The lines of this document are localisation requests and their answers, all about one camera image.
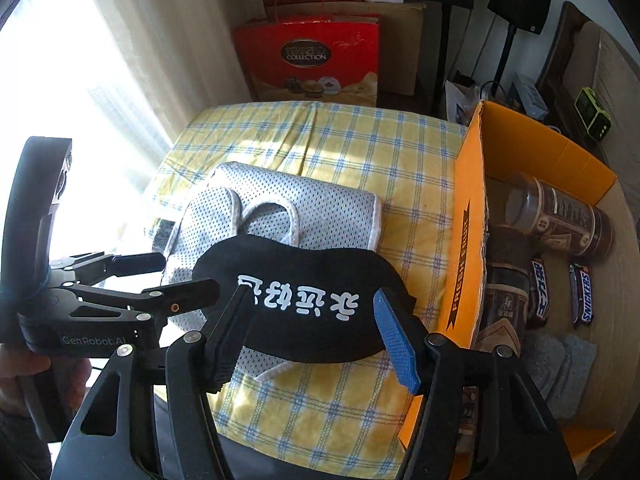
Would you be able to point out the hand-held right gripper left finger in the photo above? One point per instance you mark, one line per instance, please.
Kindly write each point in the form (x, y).
(225, 345)

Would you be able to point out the grey wristband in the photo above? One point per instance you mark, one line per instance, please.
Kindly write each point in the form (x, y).
(575, 375)
(542, 360)

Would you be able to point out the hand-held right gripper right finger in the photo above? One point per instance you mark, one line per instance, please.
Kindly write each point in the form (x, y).
(397, 340)

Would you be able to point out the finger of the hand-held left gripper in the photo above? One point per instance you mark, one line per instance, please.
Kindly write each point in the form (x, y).
(135, 263)
(185, 297)

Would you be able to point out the crumpled plastic bag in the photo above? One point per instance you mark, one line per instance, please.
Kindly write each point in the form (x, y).
(460, 102)

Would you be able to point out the brown sofa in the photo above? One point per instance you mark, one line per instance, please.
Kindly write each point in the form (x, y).
(600, 60)

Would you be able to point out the green and black device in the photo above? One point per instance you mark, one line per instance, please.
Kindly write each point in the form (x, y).
(592, 112)

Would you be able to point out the brown lidded jar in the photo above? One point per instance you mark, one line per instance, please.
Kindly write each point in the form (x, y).
(560, 215)
(507, 285)

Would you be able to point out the black eye mask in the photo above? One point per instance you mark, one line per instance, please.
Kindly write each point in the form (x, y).
(300, 270)

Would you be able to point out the black speaker stand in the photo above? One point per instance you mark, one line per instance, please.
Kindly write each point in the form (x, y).
(447, 60)
(505, 60)

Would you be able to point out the person's left hand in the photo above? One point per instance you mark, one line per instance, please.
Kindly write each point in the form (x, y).
(30, 377)

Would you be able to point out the brown chocolate bar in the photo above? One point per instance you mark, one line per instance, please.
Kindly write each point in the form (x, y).
(540, 295)
(582, 295)

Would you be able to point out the orange cardboard box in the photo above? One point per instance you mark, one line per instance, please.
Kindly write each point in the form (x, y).
(465, 185)

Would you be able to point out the white curtain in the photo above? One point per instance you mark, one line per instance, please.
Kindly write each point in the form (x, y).
(150, 60)

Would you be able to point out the small white box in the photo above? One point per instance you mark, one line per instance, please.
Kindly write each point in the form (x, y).
(529, 96)

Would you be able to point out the red chocolate gift box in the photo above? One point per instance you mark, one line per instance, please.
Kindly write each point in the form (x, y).
(305, 60)

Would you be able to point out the yellow checked tablecloth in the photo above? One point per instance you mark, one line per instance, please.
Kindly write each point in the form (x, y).
(350, 145)

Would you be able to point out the grey mesh cloth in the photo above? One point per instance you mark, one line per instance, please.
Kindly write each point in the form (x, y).
(310, 195)

